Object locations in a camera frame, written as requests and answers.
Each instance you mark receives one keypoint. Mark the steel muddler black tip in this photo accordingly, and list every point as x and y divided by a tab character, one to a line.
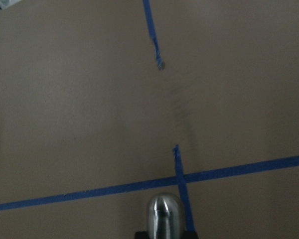
165	217

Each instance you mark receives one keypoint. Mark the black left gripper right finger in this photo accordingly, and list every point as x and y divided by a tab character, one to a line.
190	235

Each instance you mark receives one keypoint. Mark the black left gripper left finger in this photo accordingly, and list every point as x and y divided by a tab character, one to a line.
141	235

